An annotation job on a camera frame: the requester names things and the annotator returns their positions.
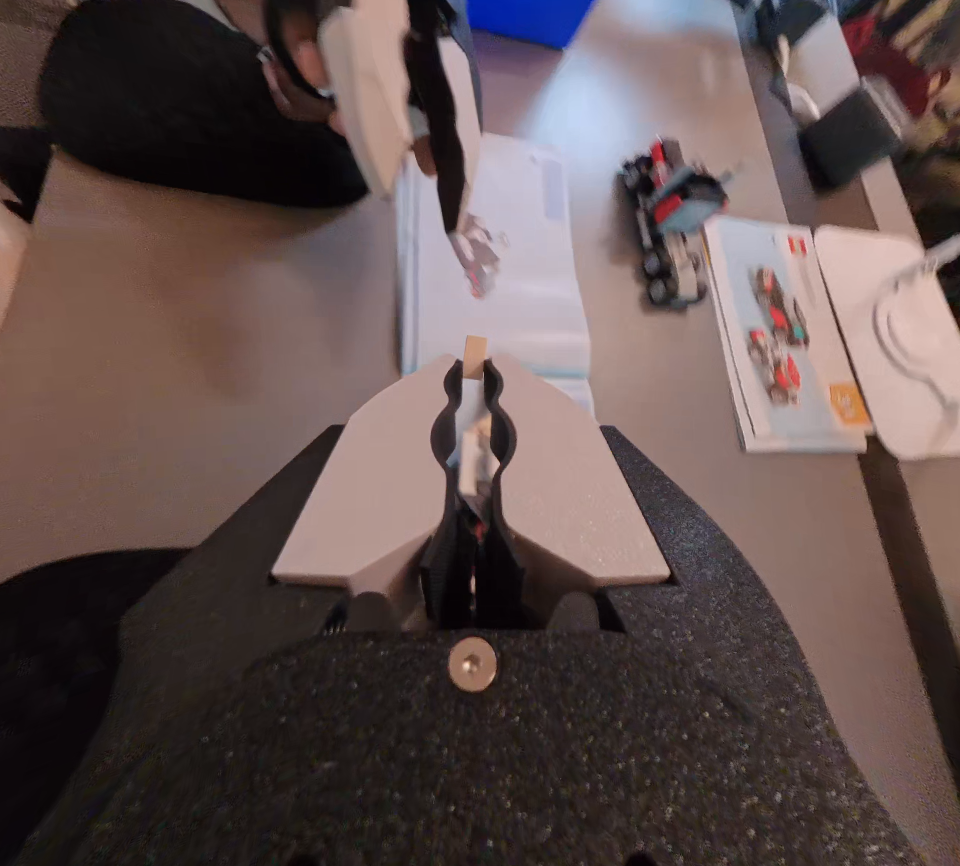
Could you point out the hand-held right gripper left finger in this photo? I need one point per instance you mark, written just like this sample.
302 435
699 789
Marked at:
367 491

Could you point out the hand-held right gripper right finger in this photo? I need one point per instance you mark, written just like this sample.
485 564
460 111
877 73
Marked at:
577 491

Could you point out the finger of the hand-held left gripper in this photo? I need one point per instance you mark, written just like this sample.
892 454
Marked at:
459 101
367 101

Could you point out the small tan lego piece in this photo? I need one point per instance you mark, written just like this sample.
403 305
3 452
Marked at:
475 356

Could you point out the open lego instruction booklet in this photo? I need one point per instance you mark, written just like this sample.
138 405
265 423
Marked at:
525 266

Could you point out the lego truck with black wheels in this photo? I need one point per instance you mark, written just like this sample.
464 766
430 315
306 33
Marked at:
667 221

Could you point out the black chair armrest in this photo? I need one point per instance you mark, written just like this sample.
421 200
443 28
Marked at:
187 108

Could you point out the closed booklet with red cars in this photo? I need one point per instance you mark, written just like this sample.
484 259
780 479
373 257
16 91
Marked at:
772 371

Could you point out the black box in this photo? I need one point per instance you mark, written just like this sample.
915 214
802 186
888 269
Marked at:
847 138

